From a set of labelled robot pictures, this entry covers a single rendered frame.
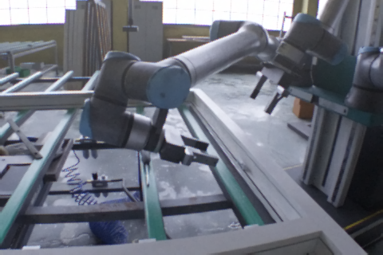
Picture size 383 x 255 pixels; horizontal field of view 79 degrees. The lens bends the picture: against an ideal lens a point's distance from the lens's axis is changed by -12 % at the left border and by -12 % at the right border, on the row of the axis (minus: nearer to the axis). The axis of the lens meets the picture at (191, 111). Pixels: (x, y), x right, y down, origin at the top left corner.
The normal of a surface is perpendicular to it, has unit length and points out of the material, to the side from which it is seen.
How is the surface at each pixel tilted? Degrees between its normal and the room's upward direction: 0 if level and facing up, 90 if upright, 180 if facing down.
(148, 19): 90
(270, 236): 0
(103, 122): 75
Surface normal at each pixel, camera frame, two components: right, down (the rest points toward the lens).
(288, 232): 0.04, -0.95
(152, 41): 0.22, 0.32
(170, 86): 0.76, 0.25
